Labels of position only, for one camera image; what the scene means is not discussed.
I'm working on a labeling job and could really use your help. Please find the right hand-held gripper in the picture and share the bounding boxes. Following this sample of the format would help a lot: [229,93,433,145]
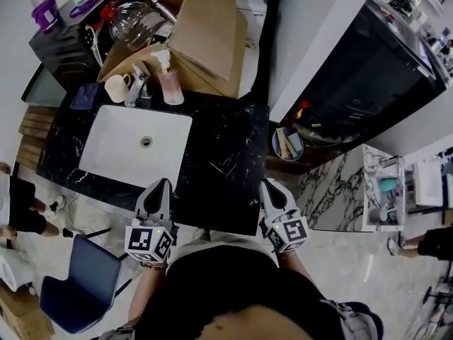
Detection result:
[258,178,310,254]

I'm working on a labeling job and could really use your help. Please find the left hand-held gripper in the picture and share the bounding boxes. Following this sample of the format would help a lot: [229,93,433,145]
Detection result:
[124,178,176,264]

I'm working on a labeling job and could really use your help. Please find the pink pump bottle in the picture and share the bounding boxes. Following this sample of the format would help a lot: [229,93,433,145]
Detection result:
[151,50,185,106]

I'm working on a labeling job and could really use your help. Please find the person's right forearm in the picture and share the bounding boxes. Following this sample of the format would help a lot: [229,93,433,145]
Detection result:
[277,250,321,297]

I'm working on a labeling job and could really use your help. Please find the person's left forearm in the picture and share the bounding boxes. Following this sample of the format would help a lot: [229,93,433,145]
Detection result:
[126,260,168,329]

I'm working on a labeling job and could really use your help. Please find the white sink basin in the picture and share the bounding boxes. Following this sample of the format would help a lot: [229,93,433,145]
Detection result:
[78,103,193,191]

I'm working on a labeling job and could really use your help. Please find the blue bucket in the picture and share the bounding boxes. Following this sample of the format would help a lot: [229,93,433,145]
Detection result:
[271,125,305,163]

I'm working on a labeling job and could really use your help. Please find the person's beige trousers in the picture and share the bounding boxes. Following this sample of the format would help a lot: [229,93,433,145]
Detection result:
[169,229,281,262]

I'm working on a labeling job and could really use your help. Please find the black marble vanity counter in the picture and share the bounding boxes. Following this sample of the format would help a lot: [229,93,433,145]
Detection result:
[35,83,270,237]

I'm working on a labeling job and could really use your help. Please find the red floor item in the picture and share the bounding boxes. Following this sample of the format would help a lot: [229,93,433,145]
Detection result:
[292,100,313,120]

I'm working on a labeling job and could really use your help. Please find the grey cup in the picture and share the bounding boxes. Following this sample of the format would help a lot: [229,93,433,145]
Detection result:
[369,209,389,225]

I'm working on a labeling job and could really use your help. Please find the person's dark top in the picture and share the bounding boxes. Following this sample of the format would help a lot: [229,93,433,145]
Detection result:
[90,244,385,340]

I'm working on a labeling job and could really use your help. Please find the navy blue chair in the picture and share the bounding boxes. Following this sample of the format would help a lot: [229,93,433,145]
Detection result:
[39,234,134,334]

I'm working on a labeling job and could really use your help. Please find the teal item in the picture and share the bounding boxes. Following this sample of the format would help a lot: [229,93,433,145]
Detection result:
[378,177,401,195]

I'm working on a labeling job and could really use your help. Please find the chrome faucet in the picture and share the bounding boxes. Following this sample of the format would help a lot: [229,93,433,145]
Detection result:
[123,63,154,108]

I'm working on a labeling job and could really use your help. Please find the chrome vanity tap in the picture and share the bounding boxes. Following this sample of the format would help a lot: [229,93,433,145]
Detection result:
[371,156,403,170]

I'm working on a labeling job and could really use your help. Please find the cream cup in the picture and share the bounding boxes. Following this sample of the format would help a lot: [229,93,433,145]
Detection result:
[104,73,133,103]

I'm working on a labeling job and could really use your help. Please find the navy cloth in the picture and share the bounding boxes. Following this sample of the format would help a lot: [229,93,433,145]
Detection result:
[69,82,105,111]

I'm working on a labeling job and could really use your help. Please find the wooden planks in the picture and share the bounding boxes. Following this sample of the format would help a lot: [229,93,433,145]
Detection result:
[17,106,56,171]

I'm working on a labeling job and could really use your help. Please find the white square basin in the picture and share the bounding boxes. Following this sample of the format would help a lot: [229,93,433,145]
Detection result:
[412,161,444,208]

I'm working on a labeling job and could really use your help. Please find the white grey-lidded appliance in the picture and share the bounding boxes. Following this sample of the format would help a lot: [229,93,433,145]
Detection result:
[235,0,268,98]

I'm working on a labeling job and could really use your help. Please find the black oven appliance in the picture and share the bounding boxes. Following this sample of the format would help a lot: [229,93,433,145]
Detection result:
[28,23,104,92]

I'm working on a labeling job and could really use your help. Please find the cardboard box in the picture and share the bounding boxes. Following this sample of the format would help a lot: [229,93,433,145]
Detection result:
[97,0,249,99]

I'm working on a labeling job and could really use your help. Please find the clear glass bowl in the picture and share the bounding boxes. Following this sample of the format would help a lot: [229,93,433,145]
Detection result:
[108,1,168,52]

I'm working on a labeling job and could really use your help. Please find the stacked cardboard cartons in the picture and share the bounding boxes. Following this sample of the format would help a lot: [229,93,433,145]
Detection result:
[0,285,55,340]

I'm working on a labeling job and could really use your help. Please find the chrome pipe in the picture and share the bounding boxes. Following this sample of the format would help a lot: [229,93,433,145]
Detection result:
[141,0,177,24]

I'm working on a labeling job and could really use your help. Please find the red ribbon item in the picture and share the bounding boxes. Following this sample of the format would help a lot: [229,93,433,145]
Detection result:
[99,0,123,23]

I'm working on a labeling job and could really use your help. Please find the purple container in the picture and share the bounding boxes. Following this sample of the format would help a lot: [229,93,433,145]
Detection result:
[30,0,62,32]

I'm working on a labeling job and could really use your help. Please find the beaded bracelet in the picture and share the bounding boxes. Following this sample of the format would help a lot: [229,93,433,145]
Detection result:
[140,260,168,273]

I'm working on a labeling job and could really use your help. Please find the white floor cable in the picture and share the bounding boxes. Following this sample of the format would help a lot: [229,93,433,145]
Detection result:
[45,193,104,237]

